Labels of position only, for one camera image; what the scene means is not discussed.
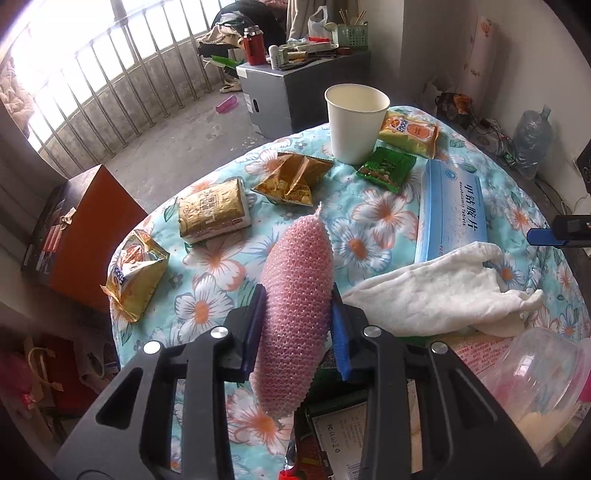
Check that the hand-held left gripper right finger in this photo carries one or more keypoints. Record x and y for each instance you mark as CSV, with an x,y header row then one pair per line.
x,y
339,341

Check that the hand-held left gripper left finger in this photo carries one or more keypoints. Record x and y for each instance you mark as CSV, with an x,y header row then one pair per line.
x,y
255,332

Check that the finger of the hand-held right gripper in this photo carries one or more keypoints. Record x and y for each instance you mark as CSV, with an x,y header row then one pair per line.
x,y
538,237

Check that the pink bubble wrap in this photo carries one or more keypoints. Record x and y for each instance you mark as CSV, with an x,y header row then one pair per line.
x,y
295,300

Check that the plastic jar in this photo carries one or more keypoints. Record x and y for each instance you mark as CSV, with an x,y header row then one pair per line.
x,y
540,378

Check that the blue medicine box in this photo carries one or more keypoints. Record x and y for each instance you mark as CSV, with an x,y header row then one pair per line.
x,y
450,207

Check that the clear water jug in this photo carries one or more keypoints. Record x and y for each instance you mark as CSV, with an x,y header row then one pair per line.
x,y
532,138

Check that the white cloth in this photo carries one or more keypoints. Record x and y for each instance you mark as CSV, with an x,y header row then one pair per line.
x,y
438,290

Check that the gold foil packet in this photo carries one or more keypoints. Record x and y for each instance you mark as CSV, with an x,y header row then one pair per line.
x,y
212,210

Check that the pale packet with red print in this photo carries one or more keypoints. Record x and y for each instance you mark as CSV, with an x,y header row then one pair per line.
x,y
475,350

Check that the crumpled golden snack packet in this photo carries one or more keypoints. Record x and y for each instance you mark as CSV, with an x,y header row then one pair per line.
x,y
291,177

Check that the white shopping bag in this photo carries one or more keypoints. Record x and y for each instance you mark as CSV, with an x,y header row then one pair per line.
x,y
99,364

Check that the orange yellow snack packet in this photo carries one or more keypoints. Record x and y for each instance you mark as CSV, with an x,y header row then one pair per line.
x,y
408,134

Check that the small green snack packet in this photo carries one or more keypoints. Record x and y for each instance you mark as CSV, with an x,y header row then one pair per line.
x,y
385,168

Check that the white printed paper roll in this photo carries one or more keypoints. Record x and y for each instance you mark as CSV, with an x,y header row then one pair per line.
x,y
480,60

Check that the orange cardboard box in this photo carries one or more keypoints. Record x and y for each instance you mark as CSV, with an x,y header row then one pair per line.
x,y
92,230

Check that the white paper cup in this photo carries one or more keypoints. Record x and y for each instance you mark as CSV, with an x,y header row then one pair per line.
x,y
355,129

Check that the grey cabinet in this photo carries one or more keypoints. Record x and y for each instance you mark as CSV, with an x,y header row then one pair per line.
x,y
286,92

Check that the pair of sandals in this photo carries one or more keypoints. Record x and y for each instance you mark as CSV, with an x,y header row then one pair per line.
x,y
229,86

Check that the green plastic basket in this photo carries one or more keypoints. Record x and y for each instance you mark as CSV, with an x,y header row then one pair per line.
x,y
352,37

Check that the metal railing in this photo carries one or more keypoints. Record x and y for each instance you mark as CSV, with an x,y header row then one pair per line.
x,y
115,92

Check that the red thermos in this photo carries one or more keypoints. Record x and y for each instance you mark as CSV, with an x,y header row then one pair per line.
x,y
255,46

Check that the white plastic bag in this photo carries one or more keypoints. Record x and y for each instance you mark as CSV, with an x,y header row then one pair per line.
x,y
317,23

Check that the black backpack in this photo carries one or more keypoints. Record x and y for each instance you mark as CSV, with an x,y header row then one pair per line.
x,y
258,16

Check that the beige curtain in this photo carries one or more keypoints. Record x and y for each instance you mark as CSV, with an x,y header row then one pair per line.
x,y
302,14

